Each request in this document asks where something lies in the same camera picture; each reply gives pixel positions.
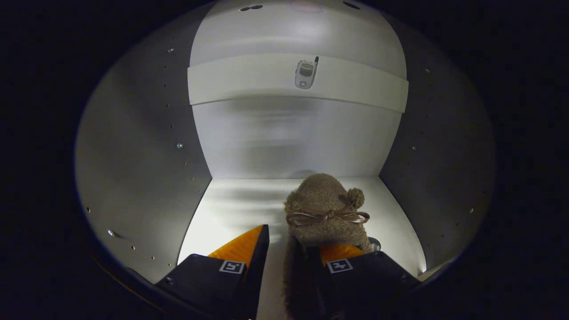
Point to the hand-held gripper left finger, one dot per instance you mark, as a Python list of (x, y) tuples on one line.
[(258, 266)]

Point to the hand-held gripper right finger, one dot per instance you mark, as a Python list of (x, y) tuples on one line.
[(369, 280)]

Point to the brown fuzzy shoe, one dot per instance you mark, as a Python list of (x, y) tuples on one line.
[(324, 195)]

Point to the grey shoe cabinet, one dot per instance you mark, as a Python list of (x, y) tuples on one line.
[(289, 133)]

